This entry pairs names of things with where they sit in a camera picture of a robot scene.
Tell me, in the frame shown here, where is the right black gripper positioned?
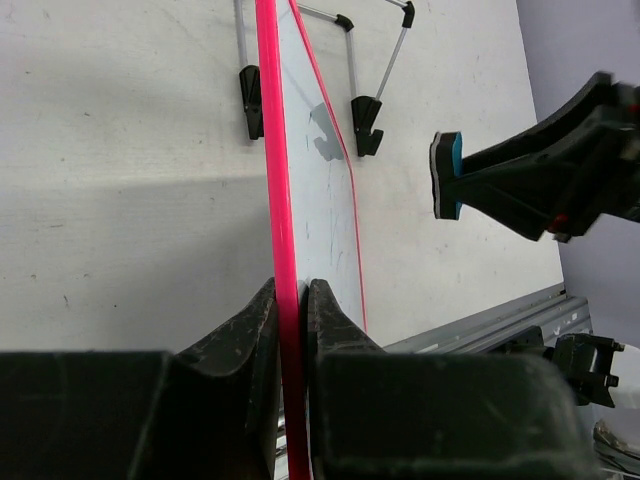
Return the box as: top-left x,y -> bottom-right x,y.
446,71 -> 639,243

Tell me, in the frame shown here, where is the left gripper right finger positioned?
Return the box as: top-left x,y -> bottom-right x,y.
306,279 -> 383,479

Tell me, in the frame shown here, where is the pink framed whiteboard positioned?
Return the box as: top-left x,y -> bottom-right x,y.
255,1 -> 367,479

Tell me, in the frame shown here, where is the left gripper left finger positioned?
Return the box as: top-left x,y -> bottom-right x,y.
172,279 -> 280,479

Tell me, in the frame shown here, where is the aluminium frame rail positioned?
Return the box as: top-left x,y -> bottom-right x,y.
384,284 -> 592,353

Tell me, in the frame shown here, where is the blue whiteboard eraser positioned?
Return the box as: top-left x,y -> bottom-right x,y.
429,132 -> 463,221

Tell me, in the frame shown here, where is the black metal whiteboard stand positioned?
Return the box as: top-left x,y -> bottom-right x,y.
233,0 -> 415,157

